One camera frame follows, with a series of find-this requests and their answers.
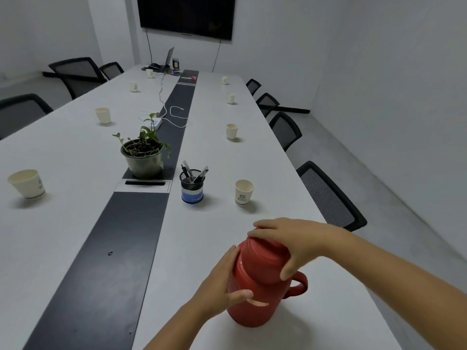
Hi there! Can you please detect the person's left hand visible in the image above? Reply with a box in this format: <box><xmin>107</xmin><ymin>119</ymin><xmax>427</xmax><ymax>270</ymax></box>
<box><xmin>189</xmin><ymin>245</ymin><xmax>254</xmax><ymax>319</ymax></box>

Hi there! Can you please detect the person's right hand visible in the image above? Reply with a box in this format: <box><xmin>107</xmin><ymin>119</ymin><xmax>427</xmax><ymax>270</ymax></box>
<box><xmin>247</xmin><ymin>217</ymin><xmax>351</xmax><ymax>282</ymax></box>

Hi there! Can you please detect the red thermos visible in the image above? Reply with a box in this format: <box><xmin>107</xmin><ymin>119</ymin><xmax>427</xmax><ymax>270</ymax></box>
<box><xmin>226</xmin><ymin>262</ymin><xmax>309</xmax><ymax>328</ymax></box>

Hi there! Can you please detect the red thermos lid cup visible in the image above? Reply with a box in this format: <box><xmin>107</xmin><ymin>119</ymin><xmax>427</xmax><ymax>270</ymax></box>
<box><xmin>235</xmin><ymin>227</ymin><xmax>292</xmax><ymax>285</ymax></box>

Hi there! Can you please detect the person's right forearm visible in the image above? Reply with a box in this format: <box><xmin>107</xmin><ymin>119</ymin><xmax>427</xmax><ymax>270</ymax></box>
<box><xmin>328</xmin><ymin>229</ymin><xmax>467</xmax><ymax>350</ymax></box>

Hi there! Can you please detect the white conference table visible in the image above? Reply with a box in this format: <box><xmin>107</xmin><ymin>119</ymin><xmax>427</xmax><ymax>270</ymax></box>
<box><xmin>0</xmin><ymin>65</ymin><xmax>402</xmax><ymax>350</ymax></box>

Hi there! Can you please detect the black mesh pen holder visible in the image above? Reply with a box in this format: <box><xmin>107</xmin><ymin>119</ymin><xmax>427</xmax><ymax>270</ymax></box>
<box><xmin>179</xmin><ymin>169</ymin><xmax>205</xmax><ymax>205</ymax></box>

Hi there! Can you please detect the potted green plant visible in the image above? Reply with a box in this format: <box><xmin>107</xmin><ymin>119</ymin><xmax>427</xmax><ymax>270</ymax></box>
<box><xmin>112</xmin><ymin>112</ymin><xmax>172</xmax><ymax>180</ymax></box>

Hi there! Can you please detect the white charging cable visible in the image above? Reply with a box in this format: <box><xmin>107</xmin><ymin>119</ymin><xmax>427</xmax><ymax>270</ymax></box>
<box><xmin>160</xmin><ymin>105</ymin><xmax>189</xmax><ymax>129</ymax></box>

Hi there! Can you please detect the white power strip cord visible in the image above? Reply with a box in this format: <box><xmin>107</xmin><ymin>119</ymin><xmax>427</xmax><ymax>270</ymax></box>
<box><xmin>138</xmin><ymin>72</ymin><xmax>168</xmax><ymax>122</ymax></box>

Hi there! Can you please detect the black wall television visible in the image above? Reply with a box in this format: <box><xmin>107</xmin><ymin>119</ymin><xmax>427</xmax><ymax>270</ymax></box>
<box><xmin>137</xmin><ymin>0</ymin><xmax>237</xmax><ymax>41</ymax></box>

